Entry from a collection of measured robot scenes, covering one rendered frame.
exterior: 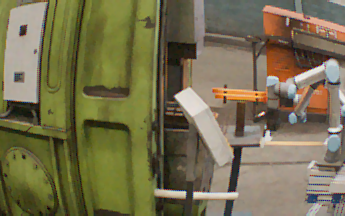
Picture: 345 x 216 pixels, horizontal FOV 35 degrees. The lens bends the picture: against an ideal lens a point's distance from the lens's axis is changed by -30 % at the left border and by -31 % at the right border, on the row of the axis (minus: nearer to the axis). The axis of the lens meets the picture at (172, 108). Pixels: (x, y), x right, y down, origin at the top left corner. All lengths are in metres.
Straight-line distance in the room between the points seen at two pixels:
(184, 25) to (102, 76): 0.49
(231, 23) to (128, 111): 8.01
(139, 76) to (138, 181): 0.53
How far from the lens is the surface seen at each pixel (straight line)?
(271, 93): 3.44
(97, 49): 3.64
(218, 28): 11.56
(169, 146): 3.89
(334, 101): 3.37
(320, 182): 3.65
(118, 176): 3.77
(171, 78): 4.20
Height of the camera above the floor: 2.02
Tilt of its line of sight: 15 degrees down
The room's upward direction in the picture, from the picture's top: 1 degrees clockwise
